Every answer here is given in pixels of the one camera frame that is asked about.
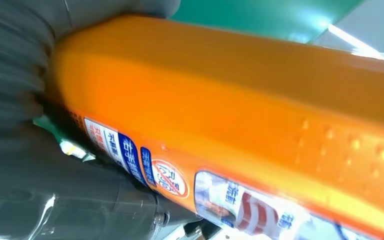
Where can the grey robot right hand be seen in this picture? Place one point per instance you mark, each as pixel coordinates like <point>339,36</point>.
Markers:
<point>62,205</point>

